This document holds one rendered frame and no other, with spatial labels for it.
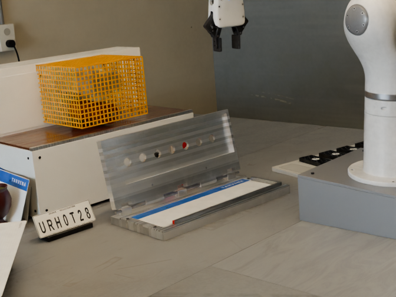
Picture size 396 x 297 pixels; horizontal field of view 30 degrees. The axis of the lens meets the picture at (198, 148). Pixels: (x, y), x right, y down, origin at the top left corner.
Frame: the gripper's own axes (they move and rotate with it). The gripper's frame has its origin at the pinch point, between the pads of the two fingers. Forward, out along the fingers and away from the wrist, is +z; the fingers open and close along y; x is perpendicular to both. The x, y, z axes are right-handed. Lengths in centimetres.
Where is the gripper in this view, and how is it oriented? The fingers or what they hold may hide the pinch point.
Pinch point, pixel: (226, 44)
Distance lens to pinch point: 213.6
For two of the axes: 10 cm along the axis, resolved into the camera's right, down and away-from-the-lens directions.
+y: 8.1, -1.9, 5.5
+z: 0.4, 9.6, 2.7
